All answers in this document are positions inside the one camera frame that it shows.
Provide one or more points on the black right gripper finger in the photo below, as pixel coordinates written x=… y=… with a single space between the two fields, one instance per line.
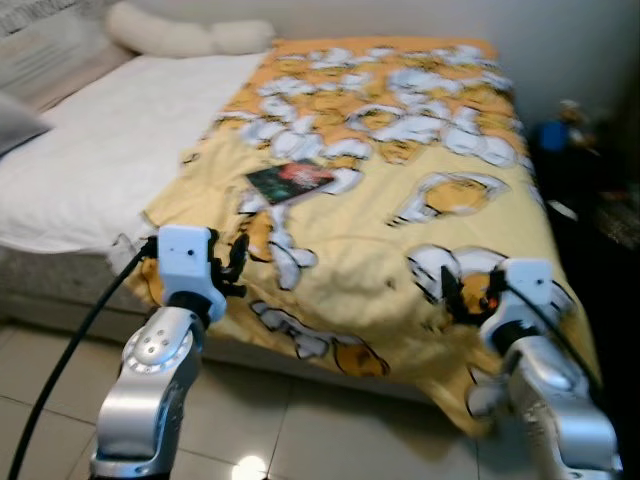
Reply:
x=465 y=286
x=448 y=285

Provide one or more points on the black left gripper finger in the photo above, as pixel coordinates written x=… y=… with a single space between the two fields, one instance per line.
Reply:
x=214 y=250
x=240 y=255

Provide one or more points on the dark book with red cover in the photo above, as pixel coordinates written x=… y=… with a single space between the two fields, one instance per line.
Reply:
x=290 y=182

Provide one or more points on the yellow cartoon print blanket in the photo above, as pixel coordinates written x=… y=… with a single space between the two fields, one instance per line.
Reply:
x=400 y=140

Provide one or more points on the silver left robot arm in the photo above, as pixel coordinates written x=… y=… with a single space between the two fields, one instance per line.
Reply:
x=150 y=400

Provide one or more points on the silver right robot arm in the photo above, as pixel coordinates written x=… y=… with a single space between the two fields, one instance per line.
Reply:
x=560 y=410

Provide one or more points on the white quilted mattress pad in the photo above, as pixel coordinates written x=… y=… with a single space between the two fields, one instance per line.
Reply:
x=110 y=150

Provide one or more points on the black nightstand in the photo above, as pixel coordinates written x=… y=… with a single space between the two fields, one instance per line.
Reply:
x=600 y=190

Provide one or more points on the blue toy figure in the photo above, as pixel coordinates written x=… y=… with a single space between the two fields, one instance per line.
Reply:
x=552 y=135

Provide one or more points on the cream long bolster pillow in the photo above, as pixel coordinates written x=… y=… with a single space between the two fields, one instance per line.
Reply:
x=170 y=35

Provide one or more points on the grey plush pillow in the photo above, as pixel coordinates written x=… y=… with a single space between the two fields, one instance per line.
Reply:
x=20 y=125

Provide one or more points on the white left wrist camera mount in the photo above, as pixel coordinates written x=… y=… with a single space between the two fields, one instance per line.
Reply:
x=185 y=260

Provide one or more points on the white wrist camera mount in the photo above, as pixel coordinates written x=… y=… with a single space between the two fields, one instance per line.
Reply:
x=528 y=285
x=185 y=260

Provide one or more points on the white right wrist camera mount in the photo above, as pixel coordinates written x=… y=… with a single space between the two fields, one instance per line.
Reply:
x=528 y=285

